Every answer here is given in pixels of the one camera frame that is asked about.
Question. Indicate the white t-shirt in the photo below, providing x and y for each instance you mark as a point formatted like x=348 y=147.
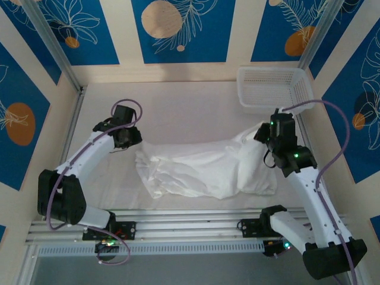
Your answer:
x=207 y=169

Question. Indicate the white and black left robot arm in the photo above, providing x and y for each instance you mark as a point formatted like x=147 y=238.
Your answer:
x=86 y=157

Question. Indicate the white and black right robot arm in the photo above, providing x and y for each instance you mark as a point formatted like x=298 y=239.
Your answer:
x=308 y=196

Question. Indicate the white perforated plastic basket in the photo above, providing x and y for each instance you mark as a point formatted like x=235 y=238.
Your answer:
x=273 y=86

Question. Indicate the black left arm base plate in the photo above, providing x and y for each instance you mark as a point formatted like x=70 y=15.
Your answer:
x=130 y=230

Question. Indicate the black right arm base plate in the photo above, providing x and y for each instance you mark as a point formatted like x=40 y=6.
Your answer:
x=249 y=227

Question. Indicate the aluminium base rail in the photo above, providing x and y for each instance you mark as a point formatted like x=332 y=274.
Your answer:
x=184 y=225

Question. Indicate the aluminium frame post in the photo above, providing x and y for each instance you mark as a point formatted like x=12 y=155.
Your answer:
x=53 y=44
x=319 y=35

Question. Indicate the aluminium frame leg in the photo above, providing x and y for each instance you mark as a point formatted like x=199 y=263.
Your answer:
x=28 y=267

